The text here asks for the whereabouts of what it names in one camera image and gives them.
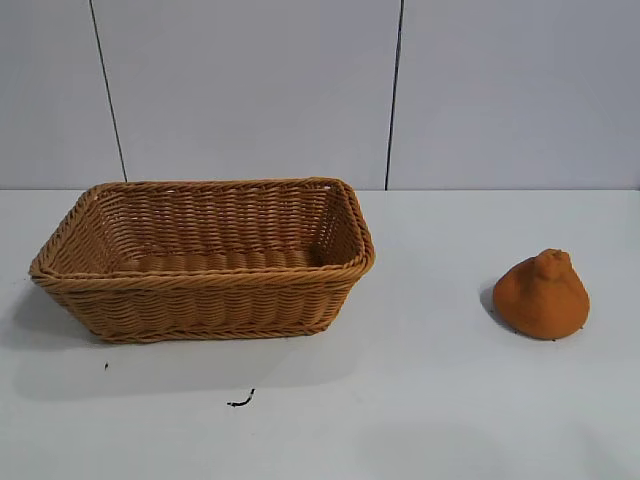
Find brown woven wicker basket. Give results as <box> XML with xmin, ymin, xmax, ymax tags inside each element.
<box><xmin>28</xmin><ymin>175</ymin><xmax>377</xmax><ymax>345</ymax></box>

